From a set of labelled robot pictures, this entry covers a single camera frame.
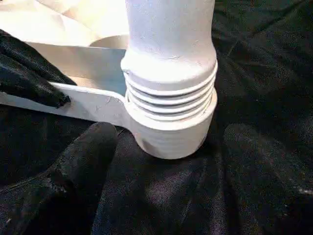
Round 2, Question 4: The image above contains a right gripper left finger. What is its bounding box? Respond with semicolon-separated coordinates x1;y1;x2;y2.
0;121;119;235

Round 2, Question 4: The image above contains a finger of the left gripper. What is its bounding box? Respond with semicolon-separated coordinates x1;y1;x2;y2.
0;53;72;109
0;29;78;88

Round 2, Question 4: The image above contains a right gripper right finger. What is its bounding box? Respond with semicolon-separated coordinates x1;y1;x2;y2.
215;122;313;235

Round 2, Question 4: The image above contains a white plastic table top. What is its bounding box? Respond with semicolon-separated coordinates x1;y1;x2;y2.
0;0;219;160

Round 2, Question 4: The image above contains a white plastic table leg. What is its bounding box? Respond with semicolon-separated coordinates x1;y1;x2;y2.
120;0;219;122

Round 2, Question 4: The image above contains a black mat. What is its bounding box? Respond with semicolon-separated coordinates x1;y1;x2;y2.
0;0;313;235

